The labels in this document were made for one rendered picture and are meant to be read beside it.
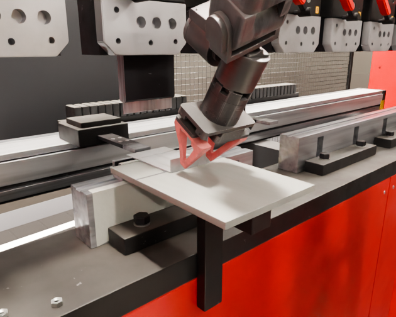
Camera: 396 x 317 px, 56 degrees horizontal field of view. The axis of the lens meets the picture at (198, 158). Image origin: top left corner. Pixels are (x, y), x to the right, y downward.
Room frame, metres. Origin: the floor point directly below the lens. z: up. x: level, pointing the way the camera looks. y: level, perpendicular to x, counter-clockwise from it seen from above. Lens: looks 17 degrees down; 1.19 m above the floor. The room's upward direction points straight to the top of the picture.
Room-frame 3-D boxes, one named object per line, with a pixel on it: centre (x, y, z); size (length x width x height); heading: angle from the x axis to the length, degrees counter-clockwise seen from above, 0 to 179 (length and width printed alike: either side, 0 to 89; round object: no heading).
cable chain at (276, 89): (1.45, -0.23, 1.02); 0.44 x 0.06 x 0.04; 131
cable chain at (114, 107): (1.08, 0.19, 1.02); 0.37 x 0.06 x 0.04; 131
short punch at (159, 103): (0.64, 0.09, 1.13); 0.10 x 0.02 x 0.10; 131
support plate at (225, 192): (0.53, -0.01, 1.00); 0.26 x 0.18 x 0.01; 41
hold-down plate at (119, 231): (0.63, 0.02, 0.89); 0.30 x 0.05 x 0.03; 131
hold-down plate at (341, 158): (1.00, -0.41, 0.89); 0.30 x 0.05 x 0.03; 131
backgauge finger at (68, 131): (0.77, 0.19, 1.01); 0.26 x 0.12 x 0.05; 41
